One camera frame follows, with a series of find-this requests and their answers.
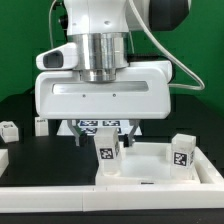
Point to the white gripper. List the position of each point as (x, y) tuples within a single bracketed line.
[(140, 91)]

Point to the white square table top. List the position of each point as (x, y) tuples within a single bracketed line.
[(144, 163)]

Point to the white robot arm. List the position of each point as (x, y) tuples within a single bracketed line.
[(91, 76)]

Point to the white marker sheet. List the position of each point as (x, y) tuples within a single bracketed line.
[(90, 126)]

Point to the white U-shaped obstacle fence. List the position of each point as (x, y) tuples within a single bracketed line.
[(209, 194)]

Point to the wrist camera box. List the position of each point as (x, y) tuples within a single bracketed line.
[(64, 57)]

